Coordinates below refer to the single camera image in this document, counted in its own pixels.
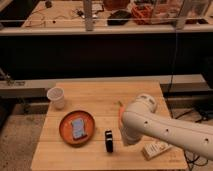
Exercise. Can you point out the black bag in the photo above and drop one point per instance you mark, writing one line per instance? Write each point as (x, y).
(119, 17)

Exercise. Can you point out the black upright eraser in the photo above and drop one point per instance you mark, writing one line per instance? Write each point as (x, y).
(109, 141)

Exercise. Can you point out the orange basket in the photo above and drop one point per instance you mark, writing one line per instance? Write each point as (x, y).
(141, 15)

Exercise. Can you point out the white plastic cup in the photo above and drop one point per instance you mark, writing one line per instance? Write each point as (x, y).
(56, 96)

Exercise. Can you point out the orange carrot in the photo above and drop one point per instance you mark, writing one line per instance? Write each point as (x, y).
(120, 112)

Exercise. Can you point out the grey metal post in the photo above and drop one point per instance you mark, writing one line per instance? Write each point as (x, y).
(87, 6)
(182, 17)

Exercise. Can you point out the grey right metal post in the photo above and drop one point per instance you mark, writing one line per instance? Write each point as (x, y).
(182, 17)

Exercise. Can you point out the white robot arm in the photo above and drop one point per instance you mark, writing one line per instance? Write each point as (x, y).
(139, 118)

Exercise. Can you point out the blue sponge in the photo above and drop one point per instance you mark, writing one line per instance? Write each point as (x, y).
(78, 128)

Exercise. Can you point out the orange round plate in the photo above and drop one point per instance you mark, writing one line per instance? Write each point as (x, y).
(65, 128)

